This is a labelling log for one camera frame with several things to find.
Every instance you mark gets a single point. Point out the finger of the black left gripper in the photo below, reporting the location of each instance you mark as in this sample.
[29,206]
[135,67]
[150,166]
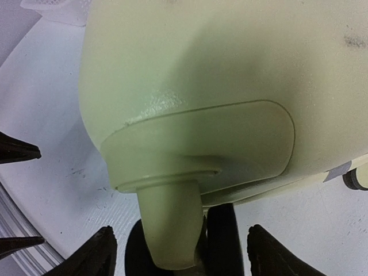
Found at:
[14,150]
[10,245]

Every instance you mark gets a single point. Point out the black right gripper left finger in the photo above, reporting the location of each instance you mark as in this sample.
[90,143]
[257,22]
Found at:
[96,257]

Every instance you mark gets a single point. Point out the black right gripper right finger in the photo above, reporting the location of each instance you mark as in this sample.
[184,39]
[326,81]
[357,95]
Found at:
[268,256]

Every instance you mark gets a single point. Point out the pale green hard-shell suitcase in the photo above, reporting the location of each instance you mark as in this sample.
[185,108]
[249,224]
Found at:
[196,106]

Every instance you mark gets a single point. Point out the white perforated plastic basket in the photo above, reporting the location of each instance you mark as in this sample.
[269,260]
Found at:
[73,12]

